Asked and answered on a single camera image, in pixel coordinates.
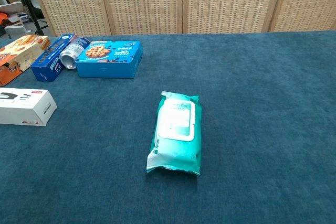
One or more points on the woven wooden folding screen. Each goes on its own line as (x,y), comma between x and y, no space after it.
(141,1)

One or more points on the black tripod stand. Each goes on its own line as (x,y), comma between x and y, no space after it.
(31,11)

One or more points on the teal wet wipes pack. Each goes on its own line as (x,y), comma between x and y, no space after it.
(176,150)

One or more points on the white open carton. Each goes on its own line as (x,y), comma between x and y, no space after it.
(11,7)

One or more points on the orange cloth item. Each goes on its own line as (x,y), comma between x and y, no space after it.
(4,18)

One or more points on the blue and white drink can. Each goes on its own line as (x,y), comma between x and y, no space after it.
(69,60)

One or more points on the white cardboard box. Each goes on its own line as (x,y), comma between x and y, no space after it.
(26,113)

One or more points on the long dark blue box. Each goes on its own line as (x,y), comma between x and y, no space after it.
(46,64)

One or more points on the orange biscuit box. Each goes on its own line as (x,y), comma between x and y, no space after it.
(18,56)

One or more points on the blue cookie box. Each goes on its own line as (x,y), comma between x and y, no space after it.
(105,70)

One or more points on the blue carpet table cover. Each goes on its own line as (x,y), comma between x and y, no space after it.
(249,103)

